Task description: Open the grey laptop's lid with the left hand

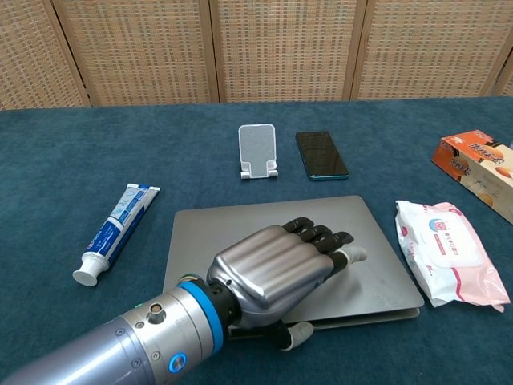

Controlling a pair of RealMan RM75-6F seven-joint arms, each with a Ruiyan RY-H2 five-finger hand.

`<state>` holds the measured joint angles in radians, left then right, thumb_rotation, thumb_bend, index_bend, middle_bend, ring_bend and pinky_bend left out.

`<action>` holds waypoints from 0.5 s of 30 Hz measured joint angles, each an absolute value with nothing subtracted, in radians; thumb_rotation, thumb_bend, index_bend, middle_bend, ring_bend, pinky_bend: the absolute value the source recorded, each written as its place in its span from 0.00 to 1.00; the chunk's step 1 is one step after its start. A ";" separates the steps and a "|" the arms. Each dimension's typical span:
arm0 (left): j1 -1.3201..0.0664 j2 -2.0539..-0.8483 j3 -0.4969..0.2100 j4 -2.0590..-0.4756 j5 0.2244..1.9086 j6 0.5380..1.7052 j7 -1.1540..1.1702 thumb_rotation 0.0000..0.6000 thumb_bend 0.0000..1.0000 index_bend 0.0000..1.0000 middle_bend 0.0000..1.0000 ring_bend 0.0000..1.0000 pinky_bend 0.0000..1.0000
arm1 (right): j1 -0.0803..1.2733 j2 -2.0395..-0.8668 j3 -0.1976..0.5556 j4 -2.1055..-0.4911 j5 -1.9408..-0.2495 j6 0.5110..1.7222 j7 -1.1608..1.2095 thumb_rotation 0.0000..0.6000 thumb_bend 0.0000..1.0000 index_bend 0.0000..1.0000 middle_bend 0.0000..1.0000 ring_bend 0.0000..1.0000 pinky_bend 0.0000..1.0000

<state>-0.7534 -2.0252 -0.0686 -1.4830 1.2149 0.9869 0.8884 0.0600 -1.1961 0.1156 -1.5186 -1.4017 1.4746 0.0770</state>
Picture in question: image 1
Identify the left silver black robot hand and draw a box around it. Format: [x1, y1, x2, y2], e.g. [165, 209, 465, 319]
[206, 216, 369, 352]

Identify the silver laptop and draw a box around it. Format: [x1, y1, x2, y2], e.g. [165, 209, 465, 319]
[162, 195, 426, 332]

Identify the white grey phone stand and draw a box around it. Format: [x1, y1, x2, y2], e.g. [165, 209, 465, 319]
[237, 124, 279, 180]

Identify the black smartphone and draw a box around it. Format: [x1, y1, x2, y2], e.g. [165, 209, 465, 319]
[295, 131, 350, 181]

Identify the blue white toothpaste tube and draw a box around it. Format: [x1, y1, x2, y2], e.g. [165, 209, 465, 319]
[72, 183, 162, 287]

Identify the pink white wet wipes pack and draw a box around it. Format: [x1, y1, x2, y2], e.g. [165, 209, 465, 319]
[394, 200, 511, 313]

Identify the woven wooden folding screen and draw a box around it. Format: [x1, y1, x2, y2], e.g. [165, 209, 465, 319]
[0, 0, 513, 111]

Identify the blue table cloth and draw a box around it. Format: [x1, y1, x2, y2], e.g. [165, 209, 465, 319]
[0, 95, 513, 385]

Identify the orange biscuit box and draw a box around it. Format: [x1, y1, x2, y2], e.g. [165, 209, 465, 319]
[430, 128, 513, 225]

